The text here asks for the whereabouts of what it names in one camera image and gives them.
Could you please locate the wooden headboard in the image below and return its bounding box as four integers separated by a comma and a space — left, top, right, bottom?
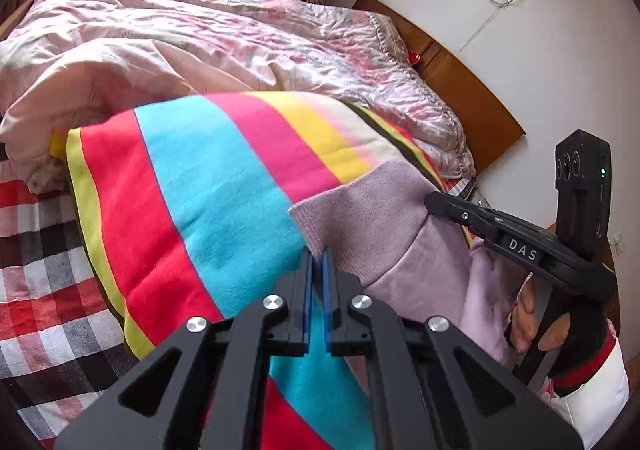
352, 0, 527, 177

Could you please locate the person's right hand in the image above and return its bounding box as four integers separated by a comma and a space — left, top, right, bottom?
504, 277, 609, 382

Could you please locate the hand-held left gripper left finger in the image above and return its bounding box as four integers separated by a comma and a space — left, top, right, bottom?
54, 249, 314, 450

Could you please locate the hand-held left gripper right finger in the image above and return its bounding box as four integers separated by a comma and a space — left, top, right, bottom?
322, 248, 586, 450

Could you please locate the red plaid bed sheet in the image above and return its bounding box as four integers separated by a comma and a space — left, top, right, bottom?
0, 150, 146, 450

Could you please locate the pink floral quilt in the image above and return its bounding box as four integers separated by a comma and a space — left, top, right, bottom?
0, 0, 476, 196

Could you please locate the lilac sweatshirt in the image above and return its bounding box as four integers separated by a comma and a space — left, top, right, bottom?
289, 160, 531, 371

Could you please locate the rainbow striped blanket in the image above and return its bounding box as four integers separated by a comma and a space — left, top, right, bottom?
50, 91, 476, 450

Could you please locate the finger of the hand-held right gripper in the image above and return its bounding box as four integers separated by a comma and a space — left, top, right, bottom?
425, 191, 504, 232
469, 225, 502, 245

